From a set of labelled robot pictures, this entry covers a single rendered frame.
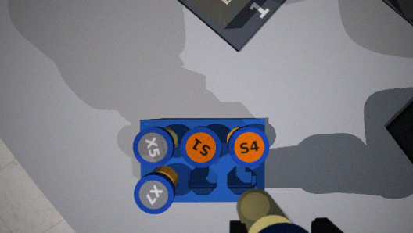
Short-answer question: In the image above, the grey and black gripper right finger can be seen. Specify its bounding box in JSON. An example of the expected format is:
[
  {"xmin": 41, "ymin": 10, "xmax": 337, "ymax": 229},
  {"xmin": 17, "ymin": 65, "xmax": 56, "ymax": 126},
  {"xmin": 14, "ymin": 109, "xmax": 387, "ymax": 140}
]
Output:
[{"xmin": 311, "ymin": 217, "xmax": 343, "ymax": 233}]

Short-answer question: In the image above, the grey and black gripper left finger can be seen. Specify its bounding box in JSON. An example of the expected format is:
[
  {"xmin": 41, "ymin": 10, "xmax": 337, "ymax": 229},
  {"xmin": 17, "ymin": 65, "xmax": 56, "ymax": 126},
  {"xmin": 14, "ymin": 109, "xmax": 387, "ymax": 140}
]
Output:
[{"xmin": 229, "ymin": 220, "xmax": 248, "ymax": 233}]

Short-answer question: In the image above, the blue tube rack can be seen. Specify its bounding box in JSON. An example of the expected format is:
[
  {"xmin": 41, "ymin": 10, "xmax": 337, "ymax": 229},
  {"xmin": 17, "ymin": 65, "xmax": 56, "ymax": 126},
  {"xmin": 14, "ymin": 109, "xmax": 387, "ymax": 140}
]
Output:
[{"xmin": 140, "ymin": 119, "xmax": 265, "ymax": 203}]

